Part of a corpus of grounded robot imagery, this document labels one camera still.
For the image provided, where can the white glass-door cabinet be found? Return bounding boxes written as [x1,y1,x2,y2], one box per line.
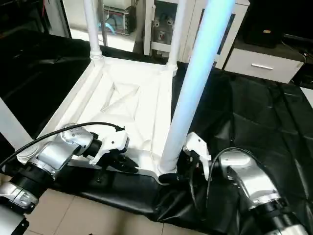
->
[144,0,250,69]

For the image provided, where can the black box yellow label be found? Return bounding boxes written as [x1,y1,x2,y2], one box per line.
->
[245,0,289,48]

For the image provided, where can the black work mat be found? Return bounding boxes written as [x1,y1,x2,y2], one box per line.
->
[0,29,313,235]

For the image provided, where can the white plastic table top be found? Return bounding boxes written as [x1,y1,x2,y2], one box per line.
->
[17,56,182,184]

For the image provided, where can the teal storage box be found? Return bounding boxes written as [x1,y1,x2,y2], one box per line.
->
[100,5,137,36]

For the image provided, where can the white drawer unit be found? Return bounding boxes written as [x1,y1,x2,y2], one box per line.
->
[224,47,305,84]

